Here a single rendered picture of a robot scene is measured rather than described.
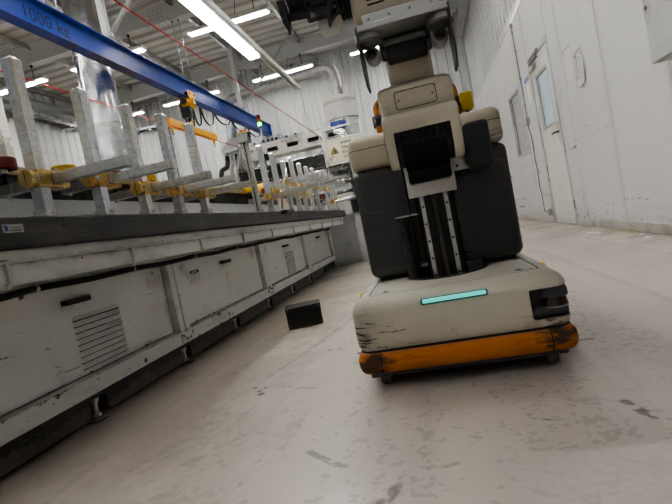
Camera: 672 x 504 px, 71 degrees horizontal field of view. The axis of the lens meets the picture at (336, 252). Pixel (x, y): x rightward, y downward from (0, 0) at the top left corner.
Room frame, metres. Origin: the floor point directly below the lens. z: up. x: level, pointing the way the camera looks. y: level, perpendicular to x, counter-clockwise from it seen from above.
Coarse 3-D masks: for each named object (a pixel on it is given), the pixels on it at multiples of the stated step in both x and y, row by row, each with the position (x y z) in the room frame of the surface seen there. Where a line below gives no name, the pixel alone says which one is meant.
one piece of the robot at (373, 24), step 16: (416, 0) 1.38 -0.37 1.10; (432, 0) 1.37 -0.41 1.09; (368, 16) 1.41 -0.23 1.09; (384, 16) 1.40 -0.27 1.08; (400, 16) 1.30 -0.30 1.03; (416, 16) 1.30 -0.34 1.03; (432, 16) 1.30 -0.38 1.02; (448, 16) 1.30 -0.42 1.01; (368, 32) 1.34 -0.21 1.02; (384, 32) 1.37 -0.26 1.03; (400, 32) 1.39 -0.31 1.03; (448, 32) 1.38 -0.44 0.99; (368, 48) 1.40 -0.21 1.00; (400, 48) 1.40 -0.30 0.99; (416, 48) 1.39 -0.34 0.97; (368, 80) 1.41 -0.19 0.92
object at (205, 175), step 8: (184, 176) 1.84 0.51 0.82; (192, 176) 1.83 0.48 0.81; (200, 176) 1.82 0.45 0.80; (208, 176) 1.82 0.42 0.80; (152, 184) 1.87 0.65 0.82; (160, 184) 1.86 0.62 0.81; (168, 184) 1.85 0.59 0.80; (176, 184) 1.85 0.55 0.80; (184, 184) 1.85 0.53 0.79; (120, 192) 1.89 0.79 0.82; (128, 192) 1.89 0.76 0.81; (112, 200) 1.90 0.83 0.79
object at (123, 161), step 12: (120, 156) 1.33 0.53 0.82; (72, 168) 1.36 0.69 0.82; (84, 168) 1.35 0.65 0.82; (96, 168) 1.35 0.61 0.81; (108, 168) 1.34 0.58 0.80; (120, 168) 1.36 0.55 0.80; (60, 180) 1.37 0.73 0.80; (72, 180) 1.39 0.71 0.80; (0, 192) 1.41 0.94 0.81; (12, 192) 1.41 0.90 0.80; (24, 192) 1.42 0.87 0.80
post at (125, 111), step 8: (120, 104) 1.84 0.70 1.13; (120, 112) 1.83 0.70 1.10; (128, 112) 1.83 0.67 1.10; (128, 120) 1.83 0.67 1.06; (128, 128) 1.83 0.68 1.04; (128, 136) 1.83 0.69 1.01; (136, 136) 1.85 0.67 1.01; (128, 144) 1.83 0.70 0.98; (136, 144) 1.84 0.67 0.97; (128, 152) 1.83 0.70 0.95; (136, 152) 1.83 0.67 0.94; (136, 160) 1.83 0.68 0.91; (144, 176) 1.85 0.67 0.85; (144, 200) 1.83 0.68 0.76; (144, 208) 1.83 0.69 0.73; (152, 208) 1.85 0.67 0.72
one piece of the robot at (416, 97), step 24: (360, 0) 1.43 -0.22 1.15; (384, 0) 1.42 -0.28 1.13; (408, 0) 1.41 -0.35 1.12; (360, 24) 1.46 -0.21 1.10; (384, 48) 1.43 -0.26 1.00; (408, 72) 1.44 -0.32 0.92; (432, 72) 1.44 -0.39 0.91; (384, 96) 1.43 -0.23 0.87; (408, 96) 1.42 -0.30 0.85; (432, 96) 1.41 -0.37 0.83; (384, 120) 1.40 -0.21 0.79; (408, 120) 1.38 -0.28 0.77; (432, 120) 1.37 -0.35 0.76; (456, 120) 1.36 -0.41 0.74; (456, 144) 1.37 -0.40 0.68
